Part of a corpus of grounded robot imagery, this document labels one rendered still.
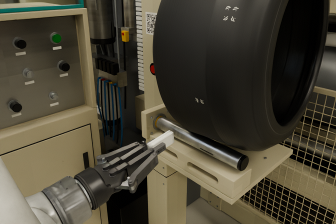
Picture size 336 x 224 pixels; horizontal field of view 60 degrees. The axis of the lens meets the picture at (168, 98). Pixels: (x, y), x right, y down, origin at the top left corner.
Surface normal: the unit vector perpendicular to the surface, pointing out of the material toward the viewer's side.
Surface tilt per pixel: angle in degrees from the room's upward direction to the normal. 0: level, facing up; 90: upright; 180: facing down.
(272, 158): 0
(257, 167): 0
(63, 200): 37
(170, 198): 90
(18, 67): 90
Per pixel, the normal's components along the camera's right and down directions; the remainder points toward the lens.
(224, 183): -0.72, 0.26
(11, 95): 0.69, 0.28
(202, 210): 0.00, -0.93
